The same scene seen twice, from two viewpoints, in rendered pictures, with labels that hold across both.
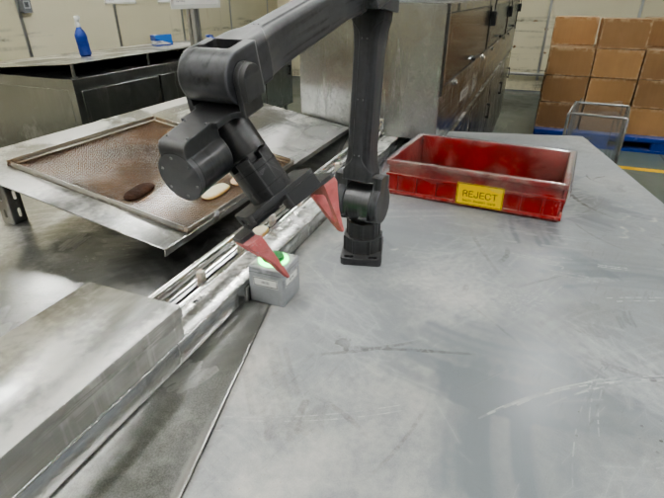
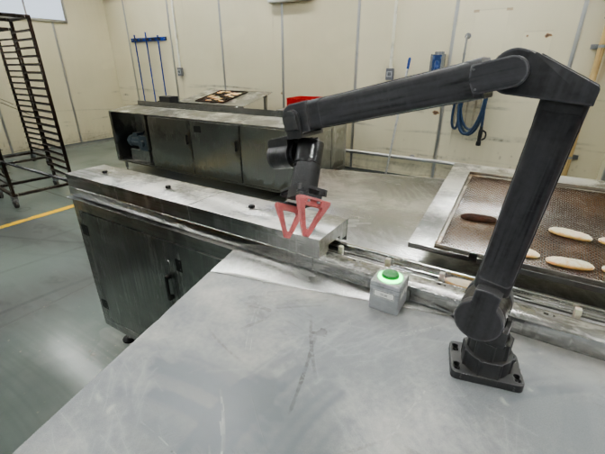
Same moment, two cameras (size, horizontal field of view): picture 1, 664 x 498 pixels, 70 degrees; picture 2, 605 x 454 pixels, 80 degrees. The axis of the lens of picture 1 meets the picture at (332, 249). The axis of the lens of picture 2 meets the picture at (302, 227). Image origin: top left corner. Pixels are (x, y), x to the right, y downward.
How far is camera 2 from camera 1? 0.93 m
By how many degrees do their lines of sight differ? 87
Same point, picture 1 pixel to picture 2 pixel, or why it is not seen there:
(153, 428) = (271, 266)
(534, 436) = (187, 418)
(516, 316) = not seen: outside the picture
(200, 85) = not seen: hidden behind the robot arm
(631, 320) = not seen: outside the picture
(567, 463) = (156, 428)
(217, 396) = (284, 281)
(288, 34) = (346, 102)
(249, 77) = (286, 118)
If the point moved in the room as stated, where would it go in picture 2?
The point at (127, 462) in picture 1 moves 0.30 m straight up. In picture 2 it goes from (254, 262) to (248, 159)
